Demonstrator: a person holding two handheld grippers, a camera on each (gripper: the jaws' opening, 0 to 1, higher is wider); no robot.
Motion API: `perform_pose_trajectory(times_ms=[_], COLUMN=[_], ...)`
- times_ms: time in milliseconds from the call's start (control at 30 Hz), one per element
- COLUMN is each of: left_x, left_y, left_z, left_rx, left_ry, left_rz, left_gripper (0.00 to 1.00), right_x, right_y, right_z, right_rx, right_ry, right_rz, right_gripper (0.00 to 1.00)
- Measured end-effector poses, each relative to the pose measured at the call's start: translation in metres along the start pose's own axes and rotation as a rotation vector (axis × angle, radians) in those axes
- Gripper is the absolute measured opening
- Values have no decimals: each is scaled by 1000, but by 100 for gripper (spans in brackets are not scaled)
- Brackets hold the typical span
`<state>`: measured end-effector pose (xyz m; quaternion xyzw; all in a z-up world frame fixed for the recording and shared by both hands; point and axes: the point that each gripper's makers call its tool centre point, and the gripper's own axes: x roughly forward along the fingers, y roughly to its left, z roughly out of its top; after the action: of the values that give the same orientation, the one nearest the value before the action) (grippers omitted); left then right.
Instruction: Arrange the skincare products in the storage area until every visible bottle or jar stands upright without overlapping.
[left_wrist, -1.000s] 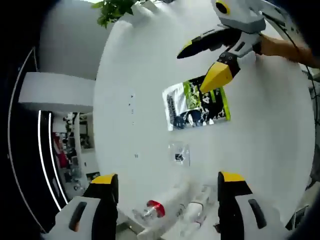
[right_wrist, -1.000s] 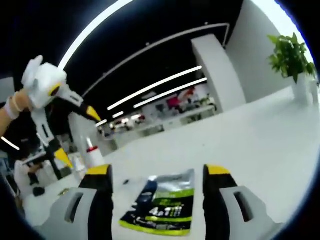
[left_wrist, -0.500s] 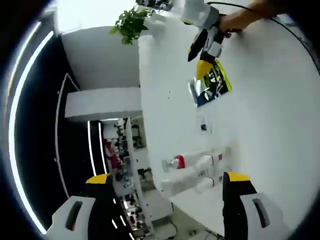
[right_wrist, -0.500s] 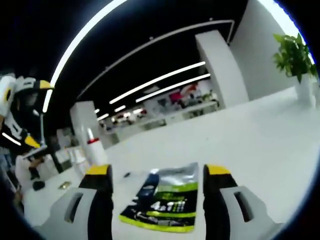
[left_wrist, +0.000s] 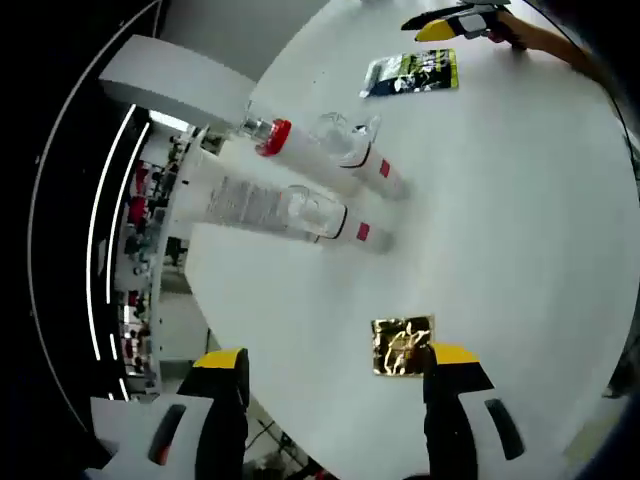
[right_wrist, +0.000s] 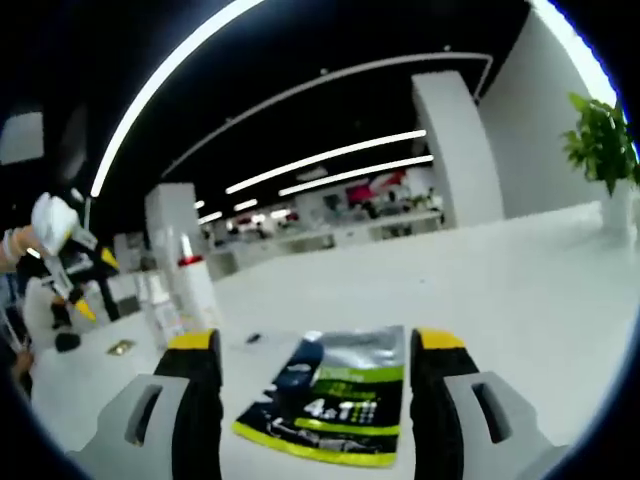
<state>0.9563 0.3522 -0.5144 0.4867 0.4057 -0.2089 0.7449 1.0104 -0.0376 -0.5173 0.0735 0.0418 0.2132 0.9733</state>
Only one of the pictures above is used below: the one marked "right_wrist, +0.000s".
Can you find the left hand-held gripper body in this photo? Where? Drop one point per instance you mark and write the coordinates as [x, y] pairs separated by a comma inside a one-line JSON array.
[[55, 220]]

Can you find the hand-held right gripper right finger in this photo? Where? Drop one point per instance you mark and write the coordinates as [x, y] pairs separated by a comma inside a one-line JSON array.
[[435, 415]]

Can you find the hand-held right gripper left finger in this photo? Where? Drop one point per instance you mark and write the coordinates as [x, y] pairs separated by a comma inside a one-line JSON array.
[[195, 415]]

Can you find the gold foil skincare sachet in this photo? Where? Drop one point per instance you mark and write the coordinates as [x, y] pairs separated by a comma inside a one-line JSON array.
[[121, 347]]

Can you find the green black skincare pouch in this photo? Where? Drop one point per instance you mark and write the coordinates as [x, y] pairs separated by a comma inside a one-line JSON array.
[[330, 400]]

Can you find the white skincare bottle red collar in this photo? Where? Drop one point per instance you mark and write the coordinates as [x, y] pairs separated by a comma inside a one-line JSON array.
[[197, 295]]

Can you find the person's left hand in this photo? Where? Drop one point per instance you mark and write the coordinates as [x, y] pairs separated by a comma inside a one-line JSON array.
[[26, 240]]

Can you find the white wristband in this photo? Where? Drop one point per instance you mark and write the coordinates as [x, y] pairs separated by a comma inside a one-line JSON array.
[[11, 246]]

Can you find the square ceiling panel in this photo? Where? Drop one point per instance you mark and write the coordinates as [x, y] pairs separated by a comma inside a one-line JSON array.
[[21, 137]]

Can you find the small dark object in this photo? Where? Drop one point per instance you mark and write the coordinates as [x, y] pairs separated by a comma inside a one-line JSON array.
[[252, 338]]

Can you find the long curved ceiling light strip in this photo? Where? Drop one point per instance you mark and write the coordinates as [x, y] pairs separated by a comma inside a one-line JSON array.
[[150, 90]]

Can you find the white office counter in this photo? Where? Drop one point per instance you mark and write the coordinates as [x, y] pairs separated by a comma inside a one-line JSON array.
[[325, 240]]

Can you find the white plant pot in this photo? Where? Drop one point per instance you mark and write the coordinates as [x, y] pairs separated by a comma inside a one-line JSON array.
[[617, 215]]

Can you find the green potted plant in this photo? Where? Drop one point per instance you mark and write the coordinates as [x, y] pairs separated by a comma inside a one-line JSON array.
[[605, 145]]

